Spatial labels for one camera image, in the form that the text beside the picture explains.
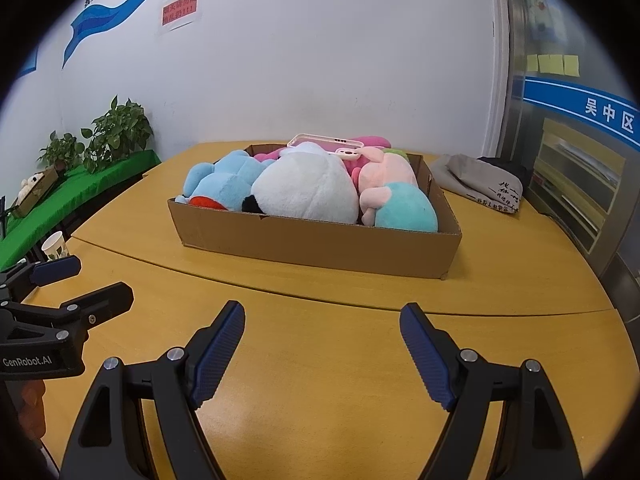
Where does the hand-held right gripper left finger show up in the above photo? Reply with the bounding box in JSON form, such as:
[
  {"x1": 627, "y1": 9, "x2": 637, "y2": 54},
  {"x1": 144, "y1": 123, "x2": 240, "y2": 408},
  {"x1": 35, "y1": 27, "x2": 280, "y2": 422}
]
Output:
[{"x1": 59, "y1": 300, "x2": 247, "y2": 480}]

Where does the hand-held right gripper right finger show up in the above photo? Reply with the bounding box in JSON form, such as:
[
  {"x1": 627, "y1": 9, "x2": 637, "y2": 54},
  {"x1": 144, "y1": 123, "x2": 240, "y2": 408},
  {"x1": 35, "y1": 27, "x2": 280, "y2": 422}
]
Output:
[{"x1": 399, "y1": 302, "x2": 586, "y2": 480}]

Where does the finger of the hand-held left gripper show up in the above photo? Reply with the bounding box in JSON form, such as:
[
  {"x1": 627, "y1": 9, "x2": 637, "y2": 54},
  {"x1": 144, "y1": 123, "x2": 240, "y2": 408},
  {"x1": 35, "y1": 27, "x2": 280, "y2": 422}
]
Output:
[
  {"x1": 0, "y1": 255, "x2": 82, "y2": 304},
  {"x1": 15, "y1": 282, "x2": 135, "y2": 343}
]

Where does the pink and teal plush toy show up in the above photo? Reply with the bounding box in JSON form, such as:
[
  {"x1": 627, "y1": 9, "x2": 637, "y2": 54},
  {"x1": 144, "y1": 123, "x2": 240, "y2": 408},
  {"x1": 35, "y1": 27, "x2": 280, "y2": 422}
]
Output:
[{"x1": 351, "y1": 147, "x2": 440, "y2": 233}]

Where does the blue plush toy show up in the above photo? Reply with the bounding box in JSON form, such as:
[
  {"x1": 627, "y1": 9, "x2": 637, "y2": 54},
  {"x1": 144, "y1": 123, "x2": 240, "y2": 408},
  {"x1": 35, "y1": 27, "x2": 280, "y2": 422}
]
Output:
[{"x1": 174, "y1": 150, "x2": 266, "y2": 212}]

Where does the large pink plush toy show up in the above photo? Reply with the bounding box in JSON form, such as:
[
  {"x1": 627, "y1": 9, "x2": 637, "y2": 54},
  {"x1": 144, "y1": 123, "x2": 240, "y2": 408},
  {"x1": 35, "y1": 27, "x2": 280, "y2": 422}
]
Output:
[{"x1": 252, "y1": 135, "x2": 393, "y2": 176}]

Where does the pink phone case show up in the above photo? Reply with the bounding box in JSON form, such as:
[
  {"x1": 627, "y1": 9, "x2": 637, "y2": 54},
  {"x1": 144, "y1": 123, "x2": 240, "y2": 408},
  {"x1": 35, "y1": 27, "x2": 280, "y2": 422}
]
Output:
[{"x1": 287, "y1": 133, "x2": 366, "y2": 161}]

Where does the wooden desktop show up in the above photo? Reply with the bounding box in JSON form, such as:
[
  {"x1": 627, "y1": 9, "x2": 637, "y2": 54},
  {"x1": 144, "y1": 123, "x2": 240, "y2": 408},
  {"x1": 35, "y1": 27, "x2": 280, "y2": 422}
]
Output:
[{"x1": 42, "y1": 140, "x2": 638, "y2": 480}]

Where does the person's left hand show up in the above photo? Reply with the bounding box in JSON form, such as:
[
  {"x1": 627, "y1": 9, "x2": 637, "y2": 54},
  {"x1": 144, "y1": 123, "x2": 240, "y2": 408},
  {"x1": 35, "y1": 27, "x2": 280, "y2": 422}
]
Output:
[{"x1": 17, "y1": 382, "x2": 47, "y2": 441}]

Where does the paper cup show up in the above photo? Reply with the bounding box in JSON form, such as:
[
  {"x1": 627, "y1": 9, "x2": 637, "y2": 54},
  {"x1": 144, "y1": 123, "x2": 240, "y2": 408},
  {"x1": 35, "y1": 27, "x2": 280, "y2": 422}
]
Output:
[{"x1": 41, "y1": 231, "x2": 68, "y2": 261}]

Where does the small cardboard box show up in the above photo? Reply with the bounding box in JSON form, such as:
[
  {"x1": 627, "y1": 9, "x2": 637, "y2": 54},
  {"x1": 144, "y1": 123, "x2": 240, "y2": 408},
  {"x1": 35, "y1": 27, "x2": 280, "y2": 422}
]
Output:
[{"x1": 10, "y1": 167, "x2": 60, "y2": 219}]

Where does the small white plush toy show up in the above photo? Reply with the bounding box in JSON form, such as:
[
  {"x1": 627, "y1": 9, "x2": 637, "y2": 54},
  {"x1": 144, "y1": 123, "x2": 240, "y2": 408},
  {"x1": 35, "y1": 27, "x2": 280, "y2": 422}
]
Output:
[{"x1": 17, "y1": 172, "x2": 44, "y2": 202}]

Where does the small green potted plant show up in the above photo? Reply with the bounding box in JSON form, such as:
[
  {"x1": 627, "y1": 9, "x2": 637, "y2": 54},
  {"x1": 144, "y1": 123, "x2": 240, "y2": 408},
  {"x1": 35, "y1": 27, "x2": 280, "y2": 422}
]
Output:
[{"x1": 37, "y1": 130, "x2": 86, "y2": 169}]

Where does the large green potted plant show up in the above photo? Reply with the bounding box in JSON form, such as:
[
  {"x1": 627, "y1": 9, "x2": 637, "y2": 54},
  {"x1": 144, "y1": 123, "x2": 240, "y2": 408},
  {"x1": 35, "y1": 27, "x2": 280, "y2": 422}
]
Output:
[{"x1": 81, "y1": 95, "x2": 154, "y2": 174}]

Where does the grey folded cloth bag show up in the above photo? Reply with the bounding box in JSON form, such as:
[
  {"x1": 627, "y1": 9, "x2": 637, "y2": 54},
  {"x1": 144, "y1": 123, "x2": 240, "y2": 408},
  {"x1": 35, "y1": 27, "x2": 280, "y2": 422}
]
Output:
[{"x1": 430, "y1": 154, "x2": 524, "y2": 216}]

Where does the blue glass band sticker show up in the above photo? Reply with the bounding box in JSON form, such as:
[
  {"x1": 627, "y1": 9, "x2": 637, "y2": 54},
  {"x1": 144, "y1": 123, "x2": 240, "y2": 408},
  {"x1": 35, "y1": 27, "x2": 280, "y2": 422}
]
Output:
[{"x1": 522, "y1": 76, "x2": 640, "y2": 149}]

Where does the cartoon poster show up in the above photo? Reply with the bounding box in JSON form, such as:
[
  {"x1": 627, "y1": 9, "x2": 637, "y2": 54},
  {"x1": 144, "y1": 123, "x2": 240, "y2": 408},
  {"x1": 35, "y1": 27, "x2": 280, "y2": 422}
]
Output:
[{"x1": 520, "y1": 0, "x2": 569, "y2": 44}]

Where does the blue wall decal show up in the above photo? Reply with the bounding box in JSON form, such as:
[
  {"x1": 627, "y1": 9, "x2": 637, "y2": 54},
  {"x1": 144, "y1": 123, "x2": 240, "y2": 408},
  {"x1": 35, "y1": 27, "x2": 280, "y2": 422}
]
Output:
[{"x1": 60, "y1": 0, "x2": 201, "y2": 69}]

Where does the red wall sign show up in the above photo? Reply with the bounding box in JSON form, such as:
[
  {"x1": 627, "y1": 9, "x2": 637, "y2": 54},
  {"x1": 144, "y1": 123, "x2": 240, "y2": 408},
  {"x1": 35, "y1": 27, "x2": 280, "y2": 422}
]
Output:
[{"x1": 159, "y1": 0, "x2": 203, "y2": 36}]

